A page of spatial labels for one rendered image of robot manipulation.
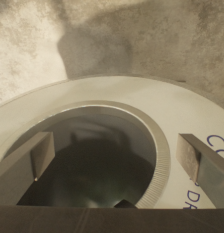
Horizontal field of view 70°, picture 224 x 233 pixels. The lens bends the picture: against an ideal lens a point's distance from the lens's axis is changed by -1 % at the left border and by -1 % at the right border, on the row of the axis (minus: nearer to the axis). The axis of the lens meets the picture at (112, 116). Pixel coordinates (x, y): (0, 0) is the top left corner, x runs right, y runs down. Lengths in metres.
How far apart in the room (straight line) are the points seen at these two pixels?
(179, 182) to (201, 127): 0.23
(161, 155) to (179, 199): 0.13
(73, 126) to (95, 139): 0.14
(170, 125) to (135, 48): 0.68
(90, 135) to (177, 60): 0.74
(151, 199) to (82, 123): 0.50
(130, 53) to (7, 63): 0.93
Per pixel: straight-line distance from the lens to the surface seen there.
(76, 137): 0.85
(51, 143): 0.17
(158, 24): 1.13
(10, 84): 1.62
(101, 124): 0.79
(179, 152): 0.17
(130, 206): 0.43
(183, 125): 0.61
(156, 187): 0.44
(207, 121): 0.65
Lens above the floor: 1.11
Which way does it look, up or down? 51 degrees down
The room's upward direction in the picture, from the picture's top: 168 degrees counter-clockwise
